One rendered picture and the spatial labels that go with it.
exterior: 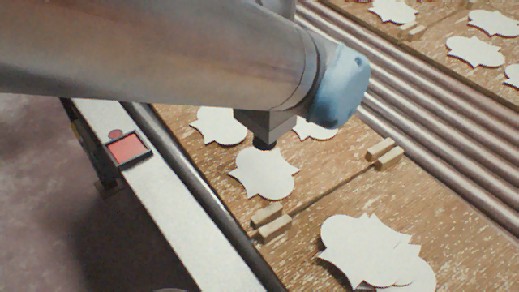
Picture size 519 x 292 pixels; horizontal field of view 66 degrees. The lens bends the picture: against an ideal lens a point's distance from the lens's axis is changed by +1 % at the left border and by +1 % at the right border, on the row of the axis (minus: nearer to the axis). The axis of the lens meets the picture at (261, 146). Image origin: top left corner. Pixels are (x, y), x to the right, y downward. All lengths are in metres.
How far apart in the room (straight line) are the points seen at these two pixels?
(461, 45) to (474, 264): 0.62
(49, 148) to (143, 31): 2.16
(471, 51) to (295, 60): 0.89
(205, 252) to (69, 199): 1.42
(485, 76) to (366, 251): 0.60
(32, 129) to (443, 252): 2.16
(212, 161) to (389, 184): 0.34
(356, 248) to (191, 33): 0.51
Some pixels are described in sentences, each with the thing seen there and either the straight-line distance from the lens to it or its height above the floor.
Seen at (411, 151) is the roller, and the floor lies 0.91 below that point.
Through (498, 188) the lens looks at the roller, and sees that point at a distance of 0.87.
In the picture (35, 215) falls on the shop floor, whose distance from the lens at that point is 2.06.
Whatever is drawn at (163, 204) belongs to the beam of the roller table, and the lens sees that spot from 0.75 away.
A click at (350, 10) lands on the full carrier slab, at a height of 0.94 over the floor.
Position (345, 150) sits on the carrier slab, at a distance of 0.80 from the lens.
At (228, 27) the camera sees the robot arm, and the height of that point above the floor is 1.41.
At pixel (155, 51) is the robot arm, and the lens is 0.18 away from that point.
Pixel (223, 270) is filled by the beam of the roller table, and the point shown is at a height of 0.92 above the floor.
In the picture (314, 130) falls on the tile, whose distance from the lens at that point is 0.81.
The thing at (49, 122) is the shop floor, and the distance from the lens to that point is 2.48.
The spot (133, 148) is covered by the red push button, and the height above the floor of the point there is 0.93.
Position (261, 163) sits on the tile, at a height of 0.94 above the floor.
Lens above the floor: 1.52
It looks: 48 degrees down
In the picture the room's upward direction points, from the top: straight up
